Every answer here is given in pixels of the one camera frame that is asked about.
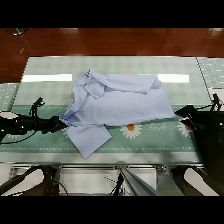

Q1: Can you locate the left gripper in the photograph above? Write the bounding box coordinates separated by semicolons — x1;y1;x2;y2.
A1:
38;114;69;135

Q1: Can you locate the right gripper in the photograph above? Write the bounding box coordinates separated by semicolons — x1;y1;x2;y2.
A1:
174;105;199;130

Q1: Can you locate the light blue shirt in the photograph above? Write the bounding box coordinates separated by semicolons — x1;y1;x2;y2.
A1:
59;68;177;160

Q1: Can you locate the black cable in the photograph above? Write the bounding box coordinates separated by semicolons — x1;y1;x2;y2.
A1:
104;172;126;197
0;130;38;146

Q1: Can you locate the silver frame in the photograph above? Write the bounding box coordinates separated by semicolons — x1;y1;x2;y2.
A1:
0;162;224;197

